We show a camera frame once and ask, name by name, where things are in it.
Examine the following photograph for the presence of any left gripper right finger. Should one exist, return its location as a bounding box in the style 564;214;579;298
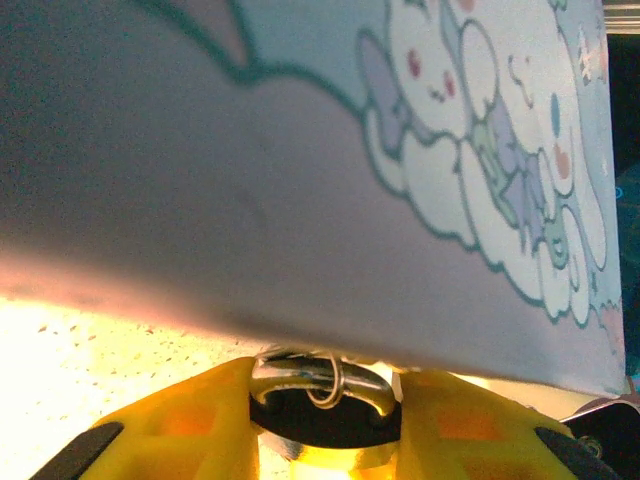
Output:
398;371;622;480

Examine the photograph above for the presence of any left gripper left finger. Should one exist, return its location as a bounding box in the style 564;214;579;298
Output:
29;356;262;480

